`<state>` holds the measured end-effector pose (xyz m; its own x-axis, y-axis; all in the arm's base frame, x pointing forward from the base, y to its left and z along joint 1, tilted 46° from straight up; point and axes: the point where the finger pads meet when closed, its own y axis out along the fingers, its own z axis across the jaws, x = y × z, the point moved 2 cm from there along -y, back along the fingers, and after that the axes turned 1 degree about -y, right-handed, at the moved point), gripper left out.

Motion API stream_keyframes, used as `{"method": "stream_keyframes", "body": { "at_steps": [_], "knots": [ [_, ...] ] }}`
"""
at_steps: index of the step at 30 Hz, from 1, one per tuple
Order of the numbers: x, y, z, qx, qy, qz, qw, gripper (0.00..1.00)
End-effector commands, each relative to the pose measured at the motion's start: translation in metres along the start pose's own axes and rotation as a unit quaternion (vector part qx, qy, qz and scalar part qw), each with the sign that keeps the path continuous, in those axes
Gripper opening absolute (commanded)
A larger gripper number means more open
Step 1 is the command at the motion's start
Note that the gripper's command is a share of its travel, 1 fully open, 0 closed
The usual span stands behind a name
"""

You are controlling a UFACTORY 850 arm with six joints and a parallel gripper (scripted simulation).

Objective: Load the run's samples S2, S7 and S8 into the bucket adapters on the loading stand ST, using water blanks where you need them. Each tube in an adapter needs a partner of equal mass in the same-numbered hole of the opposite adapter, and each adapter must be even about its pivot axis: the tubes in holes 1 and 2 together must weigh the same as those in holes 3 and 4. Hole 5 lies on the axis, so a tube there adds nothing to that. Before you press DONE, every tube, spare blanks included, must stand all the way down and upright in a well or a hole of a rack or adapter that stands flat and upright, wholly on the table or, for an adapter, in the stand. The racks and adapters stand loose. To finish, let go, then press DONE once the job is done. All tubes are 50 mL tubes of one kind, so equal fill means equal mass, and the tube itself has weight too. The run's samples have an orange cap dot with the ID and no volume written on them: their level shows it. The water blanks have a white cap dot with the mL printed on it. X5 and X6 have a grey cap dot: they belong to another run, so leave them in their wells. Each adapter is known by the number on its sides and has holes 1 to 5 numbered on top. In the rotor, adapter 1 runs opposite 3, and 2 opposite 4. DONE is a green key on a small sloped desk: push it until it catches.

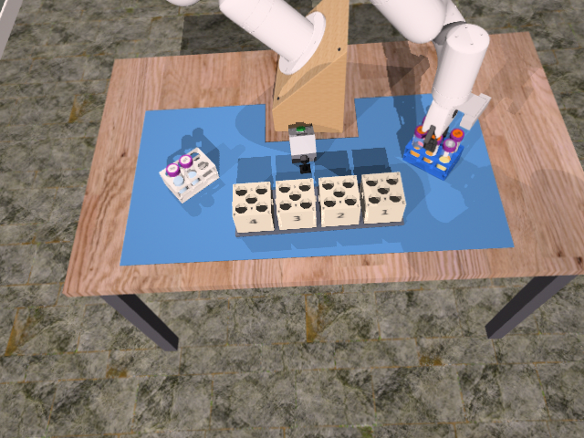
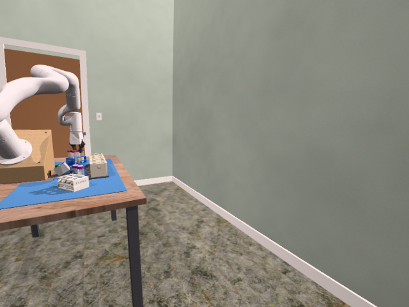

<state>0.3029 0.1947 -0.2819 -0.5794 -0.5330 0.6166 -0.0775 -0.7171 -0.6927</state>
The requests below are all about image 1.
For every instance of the blue bench mat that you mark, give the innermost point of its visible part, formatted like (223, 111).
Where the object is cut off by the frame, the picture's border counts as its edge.
(460, 213)

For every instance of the cream tube rack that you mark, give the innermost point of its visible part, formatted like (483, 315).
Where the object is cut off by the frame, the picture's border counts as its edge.
(208, 176)

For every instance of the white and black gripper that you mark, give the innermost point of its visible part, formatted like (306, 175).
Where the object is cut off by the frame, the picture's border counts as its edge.
(438, 118)

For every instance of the blue tube rack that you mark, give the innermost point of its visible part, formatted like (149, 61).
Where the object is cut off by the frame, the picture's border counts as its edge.
(418, 162)

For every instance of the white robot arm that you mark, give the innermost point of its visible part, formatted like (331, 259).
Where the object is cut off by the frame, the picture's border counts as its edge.
(282, 28)

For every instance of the beige bucket adapter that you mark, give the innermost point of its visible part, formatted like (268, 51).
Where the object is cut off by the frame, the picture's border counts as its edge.
(253, 205)
(382, 198)
(295, 204)
(339, 200)

